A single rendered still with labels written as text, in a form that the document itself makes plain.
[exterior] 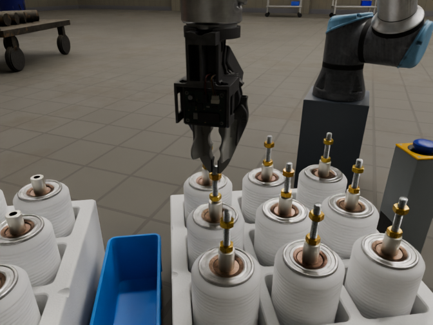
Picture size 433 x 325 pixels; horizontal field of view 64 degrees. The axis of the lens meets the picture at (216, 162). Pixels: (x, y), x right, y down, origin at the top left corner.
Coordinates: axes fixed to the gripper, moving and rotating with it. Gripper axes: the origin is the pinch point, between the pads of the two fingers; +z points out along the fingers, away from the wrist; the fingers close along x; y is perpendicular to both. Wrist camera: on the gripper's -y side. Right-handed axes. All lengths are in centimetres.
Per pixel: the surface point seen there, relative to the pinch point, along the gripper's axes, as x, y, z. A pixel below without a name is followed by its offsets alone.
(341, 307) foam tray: 20.8, 7.1, 17.4
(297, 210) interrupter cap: 13.0, -4.2, 9.4
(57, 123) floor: -105, -89, 35
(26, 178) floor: -79, -39, 35
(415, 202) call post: 34.8, -18.0, 12.6
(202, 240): -0.8, 5.4, 11.1
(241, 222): 4.4, 0.8, 9.9
